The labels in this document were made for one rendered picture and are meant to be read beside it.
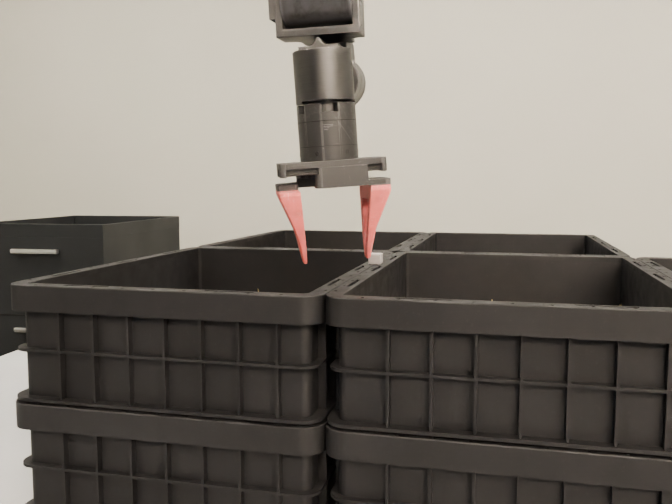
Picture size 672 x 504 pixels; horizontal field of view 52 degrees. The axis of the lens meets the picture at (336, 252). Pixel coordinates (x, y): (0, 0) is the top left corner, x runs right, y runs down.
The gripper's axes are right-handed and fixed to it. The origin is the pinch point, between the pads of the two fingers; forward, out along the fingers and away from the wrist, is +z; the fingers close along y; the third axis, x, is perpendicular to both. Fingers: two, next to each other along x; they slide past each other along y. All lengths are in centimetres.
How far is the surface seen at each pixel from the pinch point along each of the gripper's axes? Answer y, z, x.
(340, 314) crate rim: 1.7, 2.9, 14.3
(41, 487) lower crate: 29.8, 19.3, 3.5
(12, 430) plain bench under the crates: 41, 23, -23
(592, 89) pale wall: -182, -33, -296
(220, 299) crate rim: 11.2, 1.6, 10.6
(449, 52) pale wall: -110, -59, -320
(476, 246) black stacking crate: -33, 10, -56
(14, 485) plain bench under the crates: 35.6, 23.0, -5.7
